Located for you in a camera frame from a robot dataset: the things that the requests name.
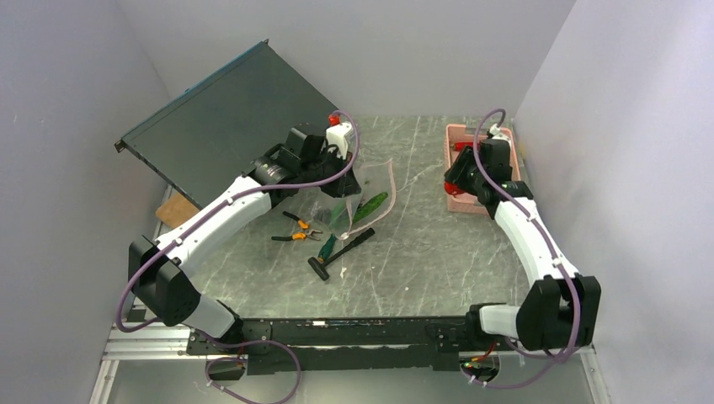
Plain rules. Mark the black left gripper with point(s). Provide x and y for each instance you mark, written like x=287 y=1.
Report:
x=344 y=187

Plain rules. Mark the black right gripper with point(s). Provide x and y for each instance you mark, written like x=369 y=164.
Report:
x=456 y=172

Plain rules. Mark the clear zip top bag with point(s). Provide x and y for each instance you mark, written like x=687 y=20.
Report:
x=374 y=178

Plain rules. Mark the green cucumber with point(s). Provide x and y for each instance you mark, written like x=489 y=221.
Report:
x=370 y=206

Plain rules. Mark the green chili pepper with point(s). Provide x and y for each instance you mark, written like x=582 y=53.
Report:
x=338 y=215

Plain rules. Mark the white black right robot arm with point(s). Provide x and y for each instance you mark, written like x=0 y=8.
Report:
x=560 y=309

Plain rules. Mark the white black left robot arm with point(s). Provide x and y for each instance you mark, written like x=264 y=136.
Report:
x=160 y=270

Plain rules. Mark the red tomato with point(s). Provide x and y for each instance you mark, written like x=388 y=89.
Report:
x=452 y=189

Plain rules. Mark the red chili pepper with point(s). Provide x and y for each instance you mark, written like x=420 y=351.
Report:
x=459 y=146

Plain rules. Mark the black hammer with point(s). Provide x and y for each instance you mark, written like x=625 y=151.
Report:
x=320 y=267

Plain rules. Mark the wooden block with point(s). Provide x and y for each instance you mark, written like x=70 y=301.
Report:
x=175 y=211

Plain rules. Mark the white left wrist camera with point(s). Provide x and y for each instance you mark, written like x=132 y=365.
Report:
x=340 y=134

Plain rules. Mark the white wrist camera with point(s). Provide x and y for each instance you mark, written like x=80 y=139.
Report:
x=340 y=134
x=499 y=133

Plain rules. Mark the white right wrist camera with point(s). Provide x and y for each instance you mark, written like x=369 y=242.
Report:
x=499 y=133

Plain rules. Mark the orange handled pliers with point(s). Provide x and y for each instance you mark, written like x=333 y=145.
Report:
x=305 y=231

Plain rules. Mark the green handled screwdriver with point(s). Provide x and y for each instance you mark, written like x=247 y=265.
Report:
x=326 y=249

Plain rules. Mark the dark flat network switch box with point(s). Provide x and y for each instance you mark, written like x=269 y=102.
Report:
x=203 y=139

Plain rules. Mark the aluminium frame rail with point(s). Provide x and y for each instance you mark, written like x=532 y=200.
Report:
x=154 y=342

